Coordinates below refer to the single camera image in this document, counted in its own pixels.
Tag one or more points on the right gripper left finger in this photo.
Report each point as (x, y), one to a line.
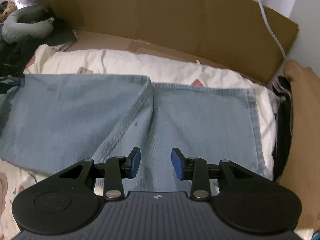
(119, 168)

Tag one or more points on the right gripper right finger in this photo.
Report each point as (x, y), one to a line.
(195, 170)

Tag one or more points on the light blue denim pants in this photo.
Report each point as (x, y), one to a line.
(49, 122)

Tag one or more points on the black garment under brown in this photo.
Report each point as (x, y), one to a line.
(284, 119)

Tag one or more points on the brown folded garment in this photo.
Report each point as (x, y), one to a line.
(301, 173)

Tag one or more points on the cream bear print duvet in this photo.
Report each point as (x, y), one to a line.
(14, 178)

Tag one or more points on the brown cardboard sheet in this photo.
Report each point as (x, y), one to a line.
(233, 34)

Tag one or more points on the dark grey blanket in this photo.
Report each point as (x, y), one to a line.
(16, 56)

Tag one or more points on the small doll head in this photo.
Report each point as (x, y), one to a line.
(7, 7)

